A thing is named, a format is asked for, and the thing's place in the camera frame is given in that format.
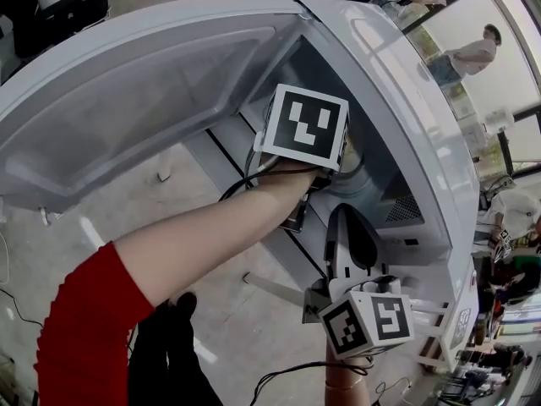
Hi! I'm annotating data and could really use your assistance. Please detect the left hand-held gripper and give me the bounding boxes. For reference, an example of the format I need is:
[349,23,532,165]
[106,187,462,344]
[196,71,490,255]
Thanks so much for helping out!
[252,83,352,233]

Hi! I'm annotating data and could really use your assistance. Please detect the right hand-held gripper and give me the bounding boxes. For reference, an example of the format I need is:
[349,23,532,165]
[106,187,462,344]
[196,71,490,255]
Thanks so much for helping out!
[301,202,416,361]

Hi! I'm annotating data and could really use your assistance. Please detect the white microwave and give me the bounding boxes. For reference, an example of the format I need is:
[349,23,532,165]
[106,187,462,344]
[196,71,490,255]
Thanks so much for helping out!
[0,0,479,305]

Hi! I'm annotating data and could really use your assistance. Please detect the person's left forearm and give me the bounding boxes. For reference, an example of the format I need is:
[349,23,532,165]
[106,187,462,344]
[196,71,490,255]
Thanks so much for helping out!
[112,160,323,313]

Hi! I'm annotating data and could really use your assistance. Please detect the person's right forearm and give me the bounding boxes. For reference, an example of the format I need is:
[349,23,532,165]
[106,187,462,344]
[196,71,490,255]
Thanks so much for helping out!
[324,343,374,406]

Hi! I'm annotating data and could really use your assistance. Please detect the person's black shoes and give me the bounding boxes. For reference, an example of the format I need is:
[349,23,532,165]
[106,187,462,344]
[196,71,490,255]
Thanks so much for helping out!
[155,291,199,342]

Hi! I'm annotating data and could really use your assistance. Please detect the large glass window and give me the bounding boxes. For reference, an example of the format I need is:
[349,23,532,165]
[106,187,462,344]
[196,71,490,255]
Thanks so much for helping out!
[400,0,541,178]

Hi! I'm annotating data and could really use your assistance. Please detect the black office chair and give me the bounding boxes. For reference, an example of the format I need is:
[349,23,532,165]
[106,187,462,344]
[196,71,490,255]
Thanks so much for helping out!
[11,0,112,59]

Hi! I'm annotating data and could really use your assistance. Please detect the person's red top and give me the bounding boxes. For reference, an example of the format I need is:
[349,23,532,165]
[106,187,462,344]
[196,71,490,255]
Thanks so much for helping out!
[32,240,158,406]

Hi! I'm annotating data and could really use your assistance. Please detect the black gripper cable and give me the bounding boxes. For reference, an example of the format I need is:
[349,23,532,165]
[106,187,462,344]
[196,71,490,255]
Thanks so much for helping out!
[248,355,375,406]

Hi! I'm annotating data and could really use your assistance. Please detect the thin gold bracelet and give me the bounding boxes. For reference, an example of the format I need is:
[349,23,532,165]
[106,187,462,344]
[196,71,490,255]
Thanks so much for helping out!
[325,376,365,393]

